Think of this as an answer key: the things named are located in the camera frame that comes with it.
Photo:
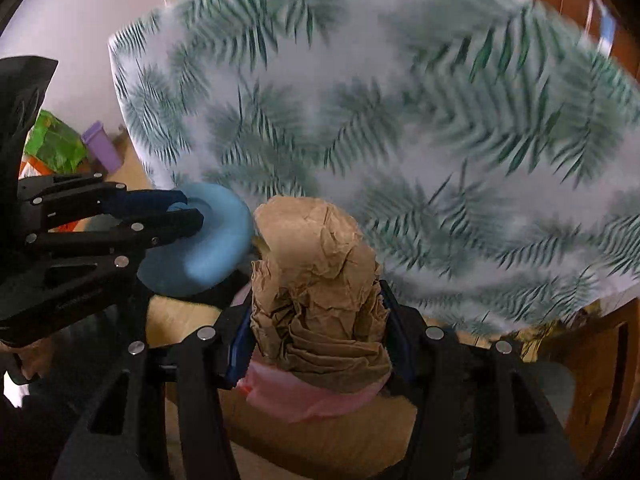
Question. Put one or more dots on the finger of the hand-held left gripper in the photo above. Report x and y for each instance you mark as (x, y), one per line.
(150, 230)
(145, 201)

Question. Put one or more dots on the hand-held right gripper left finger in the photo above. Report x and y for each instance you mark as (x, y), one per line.
(237, 355)

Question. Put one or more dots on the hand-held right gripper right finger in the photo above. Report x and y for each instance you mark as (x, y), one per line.
(406, 360)

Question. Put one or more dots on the blue round sponge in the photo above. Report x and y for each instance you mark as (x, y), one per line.
(210, 255)

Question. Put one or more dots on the bin with pink liner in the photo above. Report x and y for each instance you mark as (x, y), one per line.
(300, 400)

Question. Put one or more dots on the brown paper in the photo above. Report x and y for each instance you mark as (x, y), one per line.
(320, 285)

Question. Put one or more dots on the person's left hand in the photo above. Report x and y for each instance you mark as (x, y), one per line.
(27, 360)

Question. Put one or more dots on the green printed bag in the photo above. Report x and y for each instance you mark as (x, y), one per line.
(55, 142)

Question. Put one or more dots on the purple plastic bin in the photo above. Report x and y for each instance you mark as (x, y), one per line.
(102, 147)

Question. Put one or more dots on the wooden side cabinet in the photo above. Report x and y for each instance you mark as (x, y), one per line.
(600, 385)

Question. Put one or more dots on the leaf print tablecloth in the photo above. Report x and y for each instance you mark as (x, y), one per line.
(425, 135)

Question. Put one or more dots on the white and blue flexible holder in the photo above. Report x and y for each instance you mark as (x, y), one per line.
(606, 30)

